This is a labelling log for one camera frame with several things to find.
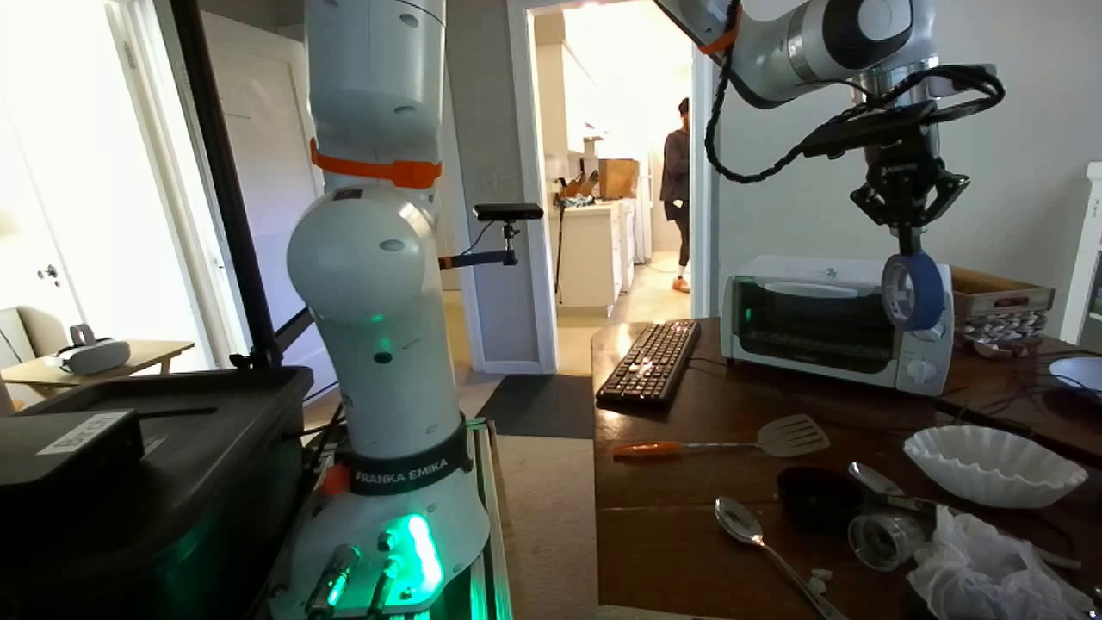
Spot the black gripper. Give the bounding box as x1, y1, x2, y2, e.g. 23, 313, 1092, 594
852, 149, 966, 263

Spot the blue masking tape roll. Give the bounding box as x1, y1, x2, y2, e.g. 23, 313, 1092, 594
879, 251, 953, 333

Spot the cardboard box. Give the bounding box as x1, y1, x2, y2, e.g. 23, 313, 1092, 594
950, 267, 1058, 327

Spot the white toaster oven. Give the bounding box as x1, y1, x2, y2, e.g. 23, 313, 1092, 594
720, 251, 958, 399

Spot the blue plate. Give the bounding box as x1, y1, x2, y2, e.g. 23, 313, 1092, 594
1042, 351, 1102, 406

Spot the white fluted coffee filter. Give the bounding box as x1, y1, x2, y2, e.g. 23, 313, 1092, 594
902, 420, 1092, 513

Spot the person in dark shirt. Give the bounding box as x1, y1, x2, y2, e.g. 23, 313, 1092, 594
658, 98, 694, 298

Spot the small metal spoon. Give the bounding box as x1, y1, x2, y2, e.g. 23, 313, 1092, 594
847, 460, 939, 518

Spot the black round cup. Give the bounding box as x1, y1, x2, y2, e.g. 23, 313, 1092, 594
775, 463, 875, 539

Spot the black computer keyboard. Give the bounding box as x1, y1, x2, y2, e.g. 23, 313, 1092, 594
593, 316, 702, 415

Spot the clear glass jar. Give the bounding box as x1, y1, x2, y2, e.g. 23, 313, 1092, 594
844, 506, 939, 576

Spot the large metal spoon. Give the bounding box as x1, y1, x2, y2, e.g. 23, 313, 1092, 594
712, 492, 852, 620

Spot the crumpled white paper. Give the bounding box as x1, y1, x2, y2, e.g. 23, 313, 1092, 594
904, 503, 1094, 620

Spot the black slanted pole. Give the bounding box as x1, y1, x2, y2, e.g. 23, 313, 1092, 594
169, 0, 286, 374

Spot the black equipment case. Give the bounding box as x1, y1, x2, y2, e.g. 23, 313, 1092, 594
0, 366, 316, 620

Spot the small wooden side table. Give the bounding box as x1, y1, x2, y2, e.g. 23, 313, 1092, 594
0, 337, 201, 406

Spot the white VR headset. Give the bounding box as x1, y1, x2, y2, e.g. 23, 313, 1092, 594
55, 325, 135, 379

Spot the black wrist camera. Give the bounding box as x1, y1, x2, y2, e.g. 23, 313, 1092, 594
803, 98, 958, 163

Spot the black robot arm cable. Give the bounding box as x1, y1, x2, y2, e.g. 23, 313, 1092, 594
698, 28, 1010, 188

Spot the orange handled grey spatula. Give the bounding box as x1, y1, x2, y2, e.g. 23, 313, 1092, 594
609, 411, 832, 467

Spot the black camera on stand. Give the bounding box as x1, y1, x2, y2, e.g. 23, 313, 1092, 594
440, 199, 547, 276

